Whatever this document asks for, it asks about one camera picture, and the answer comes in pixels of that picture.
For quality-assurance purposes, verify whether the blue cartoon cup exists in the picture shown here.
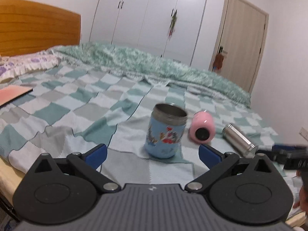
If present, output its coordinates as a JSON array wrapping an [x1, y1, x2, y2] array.
[[145, 103, 187, 159]]

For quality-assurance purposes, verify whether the stainless steel cup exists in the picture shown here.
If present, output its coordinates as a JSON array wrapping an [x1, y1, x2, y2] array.
[[222, 123, 257, 158]]

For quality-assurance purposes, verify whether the person's right hand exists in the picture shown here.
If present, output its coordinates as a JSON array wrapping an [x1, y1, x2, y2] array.
[[293, 169, 306, 210]]

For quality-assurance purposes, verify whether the checkered green blanket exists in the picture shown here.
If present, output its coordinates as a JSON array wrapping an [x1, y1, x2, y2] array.
[[1, 65, 281, 185]]

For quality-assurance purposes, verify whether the green floral duvet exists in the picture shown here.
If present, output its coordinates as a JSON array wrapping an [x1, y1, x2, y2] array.
[[48, 42, 251, 107]]

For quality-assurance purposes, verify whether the beige wooden door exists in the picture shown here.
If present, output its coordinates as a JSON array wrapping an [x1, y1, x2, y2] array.
[[209, 0, 269, 93]]

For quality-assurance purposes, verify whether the purple floral pillow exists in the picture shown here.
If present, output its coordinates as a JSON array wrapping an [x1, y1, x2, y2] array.
[[1, 51, 61, 84]]

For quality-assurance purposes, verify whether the wooden headboard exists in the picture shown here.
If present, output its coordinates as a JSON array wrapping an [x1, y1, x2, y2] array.
[[1, 0, 81, 56]]

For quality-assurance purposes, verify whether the hanging green ornament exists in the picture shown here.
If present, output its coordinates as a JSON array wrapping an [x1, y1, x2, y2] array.
[[168, 10, 177, 39]]

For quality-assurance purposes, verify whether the white wardrobe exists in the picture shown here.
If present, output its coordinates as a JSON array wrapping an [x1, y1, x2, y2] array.
[[89, 0, 206, 65]]

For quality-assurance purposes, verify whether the white wall switch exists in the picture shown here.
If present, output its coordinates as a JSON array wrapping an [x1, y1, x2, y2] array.
[[299, 127, 308, 141]]

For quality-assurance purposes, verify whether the red plush on handle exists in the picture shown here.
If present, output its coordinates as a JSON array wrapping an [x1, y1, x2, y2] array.
[[213, 53, 224, 71]]

